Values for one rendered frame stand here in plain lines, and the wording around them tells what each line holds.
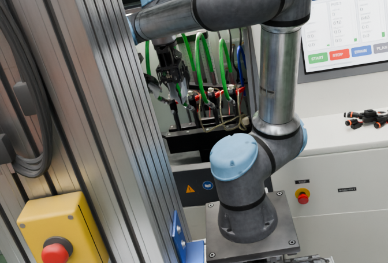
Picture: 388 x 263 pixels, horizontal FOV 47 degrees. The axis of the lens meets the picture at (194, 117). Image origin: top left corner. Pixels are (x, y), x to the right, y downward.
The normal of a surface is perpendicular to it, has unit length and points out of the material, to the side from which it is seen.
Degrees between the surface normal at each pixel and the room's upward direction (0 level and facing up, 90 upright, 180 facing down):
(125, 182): 90
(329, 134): 0
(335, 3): 76
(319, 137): 0
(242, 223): 72
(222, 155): 7
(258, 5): 99
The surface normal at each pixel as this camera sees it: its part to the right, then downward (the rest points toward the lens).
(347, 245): -0.14, 0.47
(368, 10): -0.18, 0.25
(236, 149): -0.32, -0.81
